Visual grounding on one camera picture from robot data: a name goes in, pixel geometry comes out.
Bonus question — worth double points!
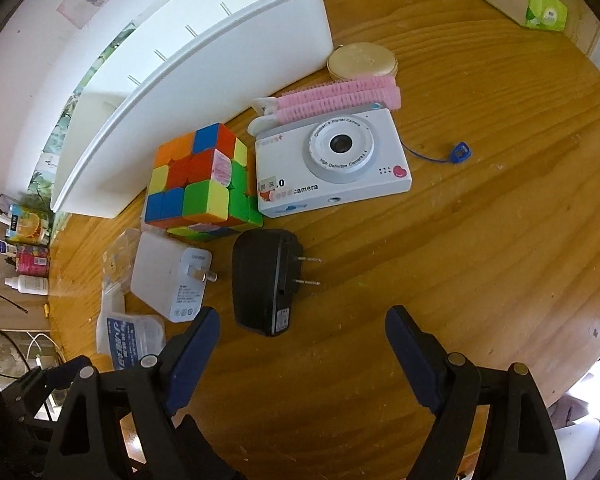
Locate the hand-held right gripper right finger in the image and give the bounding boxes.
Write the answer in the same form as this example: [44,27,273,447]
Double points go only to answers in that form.
[385,305,567,480]

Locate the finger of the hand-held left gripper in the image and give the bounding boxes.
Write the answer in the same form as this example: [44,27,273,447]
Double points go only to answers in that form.
[0,355,93,426]

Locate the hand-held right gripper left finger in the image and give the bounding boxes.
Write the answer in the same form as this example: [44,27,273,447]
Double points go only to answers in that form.
[45,306,246,480]

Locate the white power adapter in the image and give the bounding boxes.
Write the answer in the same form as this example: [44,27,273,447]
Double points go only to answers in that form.
[130,232,218,323]

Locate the black power adapter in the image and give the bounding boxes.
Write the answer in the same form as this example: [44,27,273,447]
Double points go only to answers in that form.
[231,229,322,337]

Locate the multicoloured puzzle cube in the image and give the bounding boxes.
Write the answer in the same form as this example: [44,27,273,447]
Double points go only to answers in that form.
[141,123,263,242]

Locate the white toy digital camera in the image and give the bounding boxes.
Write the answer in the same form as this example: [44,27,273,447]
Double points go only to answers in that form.
[254,105,413,218]

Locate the white plastic storage box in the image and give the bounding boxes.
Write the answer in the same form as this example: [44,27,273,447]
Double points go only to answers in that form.
[50,0,333,219]

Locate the white spray bottle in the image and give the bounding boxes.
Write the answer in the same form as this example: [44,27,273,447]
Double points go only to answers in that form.
[4,275,49,295]

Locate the pink drink carton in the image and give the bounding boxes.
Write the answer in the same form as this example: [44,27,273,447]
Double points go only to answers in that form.
[10,244,51,277]

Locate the small clear plastic box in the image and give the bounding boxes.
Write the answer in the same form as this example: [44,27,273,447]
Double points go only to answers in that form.
[102,228,143,293]

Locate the gold round compact case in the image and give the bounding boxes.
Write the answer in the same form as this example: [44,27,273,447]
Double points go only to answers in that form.
[327,42,398,82]

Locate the white cable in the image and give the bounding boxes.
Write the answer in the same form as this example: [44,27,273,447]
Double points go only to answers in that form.
[27,332,61,363]

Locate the black cable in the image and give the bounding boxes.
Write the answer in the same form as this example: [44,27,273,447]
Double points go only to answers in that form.
[0,287,31,316]

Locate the blue camera wrist strap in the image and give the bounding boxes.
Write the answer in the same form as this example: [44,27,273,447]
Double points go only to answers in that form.
[402,140,472,165]

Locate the green leaf wall border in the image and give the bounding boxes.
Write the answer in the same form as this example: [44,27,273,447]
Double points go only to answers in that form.
[30,0,256,206]

